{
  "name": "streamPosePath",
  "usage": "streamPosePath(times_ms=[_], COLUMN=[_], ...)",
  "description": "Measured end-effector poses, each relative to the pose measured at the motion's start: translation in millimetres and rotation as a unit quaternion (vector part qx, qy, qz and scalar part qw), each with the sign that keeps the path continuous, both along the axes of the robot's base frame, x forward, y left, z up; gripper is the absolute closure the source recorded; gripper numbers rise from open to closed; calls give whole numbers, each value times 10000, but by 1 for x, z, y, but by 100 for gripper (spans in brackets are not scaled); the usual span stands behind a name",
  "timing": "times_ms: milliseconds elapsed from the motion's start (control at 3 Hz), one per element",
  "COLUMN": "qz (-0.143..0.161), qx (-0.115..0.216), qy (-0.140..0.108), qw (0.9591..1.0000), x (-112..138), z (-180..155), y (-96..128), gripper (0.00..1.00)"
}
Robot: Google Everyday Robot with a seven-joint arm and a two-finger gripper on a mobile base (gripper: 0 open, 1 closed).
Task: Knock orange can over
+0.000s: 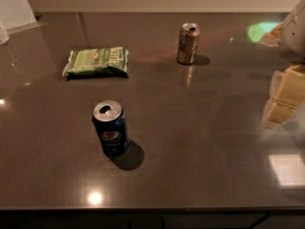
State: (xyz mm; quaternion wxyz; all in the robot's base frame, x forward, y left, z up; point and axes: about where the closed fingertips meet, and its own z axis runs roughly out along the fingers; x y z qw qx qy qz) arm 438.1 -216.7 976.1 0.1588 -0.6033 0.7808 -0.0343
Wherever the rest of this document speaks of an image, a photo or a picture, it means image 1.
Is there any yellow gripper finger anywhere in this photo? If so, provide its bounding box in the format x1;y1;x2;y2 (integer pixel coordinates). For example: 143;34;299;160
261;98;295;129

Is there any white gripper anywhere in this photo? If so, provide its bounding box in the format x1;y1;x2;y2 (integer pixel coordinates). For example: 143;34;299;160
270;0;305;106

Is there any orange soda can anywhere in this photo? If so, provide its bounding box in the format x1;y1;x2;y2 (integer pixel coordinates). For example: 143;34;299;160
177;23;200;65

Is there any blue Pepsi can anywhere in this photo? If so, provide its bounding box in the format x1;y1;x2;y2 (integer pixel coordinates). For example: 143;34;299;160
92;100;129;156

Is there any green chip bag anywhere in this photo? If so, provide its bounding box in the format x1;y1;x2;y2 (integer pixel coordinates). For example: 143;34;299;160
63;47;129;78

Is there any clear plastic bottle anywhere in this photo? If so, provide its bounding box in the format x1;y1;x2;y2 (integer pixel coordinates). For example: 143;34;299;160
0;21;10;45

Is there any white board leaning on wall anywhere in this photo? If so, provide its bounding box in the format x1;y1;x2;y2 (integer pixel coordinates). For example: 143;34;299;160
0;0;39;32

